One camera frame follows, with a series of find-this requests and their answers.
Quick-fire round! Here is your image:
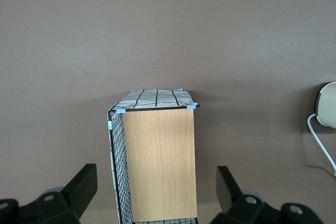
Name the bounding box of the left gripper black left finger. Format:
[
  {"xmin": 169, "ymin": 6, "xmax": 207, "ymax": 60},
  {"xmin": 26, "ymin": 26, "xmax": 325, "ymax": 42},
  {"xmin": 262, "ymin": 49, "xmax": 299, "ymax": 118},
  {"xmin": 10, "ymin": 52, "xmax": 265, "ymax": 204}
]
[{"xmin": 0, "ymin": 163, "xmax": 98, "ymax": 224}]

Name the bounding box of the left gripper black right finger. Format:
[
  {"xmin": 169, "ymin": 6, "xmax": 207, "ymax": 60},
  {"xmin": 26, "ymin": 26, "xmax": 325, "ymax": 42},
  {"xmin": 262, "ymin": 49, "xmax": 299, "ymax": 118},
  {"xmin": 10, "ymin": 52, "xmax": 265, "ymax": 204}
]
[{"xmin": 209, "ymin": 165, "xmax": 325, "ymax": 224}]

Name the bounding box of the white two-slot toaster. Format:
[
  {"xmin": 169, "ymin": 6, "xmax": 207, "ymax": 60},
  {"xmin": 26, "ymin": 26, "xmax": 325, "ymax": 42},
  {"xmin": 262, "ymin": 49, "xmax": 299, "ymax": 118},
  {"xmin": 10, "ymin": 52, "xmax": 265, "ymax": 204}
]
[{"xmin": 316, "ymin": 82, "xmax": 336, "ymax": 127}]

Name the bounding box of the light wooden shelf board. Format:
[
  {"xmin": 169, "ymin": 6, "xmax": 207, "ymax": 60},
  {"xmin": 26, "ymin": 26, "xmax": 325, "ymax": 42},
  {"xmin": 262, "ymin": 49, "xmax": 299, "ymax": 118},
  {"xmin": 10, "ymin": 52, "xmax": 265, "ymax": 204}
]
[{"xmin": 122, "ymin": 109, "xmax": 197, "ymax": 222}]

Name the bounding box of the white toaster power cord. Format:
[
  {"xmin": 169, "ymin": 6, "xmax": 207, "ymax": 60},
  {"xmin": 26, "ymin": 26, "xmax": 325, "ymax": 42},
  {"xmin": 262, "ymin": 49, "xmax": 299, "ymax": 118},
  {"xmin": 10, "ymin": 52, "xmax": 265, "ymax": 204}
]
[{"xmin": 307, "ymin": 113, "xmax": 336, "ymax": 177}]

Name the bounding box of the wire basket with wooden shelf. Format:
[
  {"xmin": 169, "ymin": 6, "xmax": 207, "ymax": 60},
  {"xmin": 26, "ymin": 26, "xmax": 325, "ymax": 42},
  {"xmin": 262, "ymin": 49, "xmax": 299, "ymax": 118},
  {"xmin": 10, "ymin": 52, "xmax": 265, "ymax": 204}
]
[{"xmin": 106, "ymin": 89, "xmax": 201, "ymax": 224}]

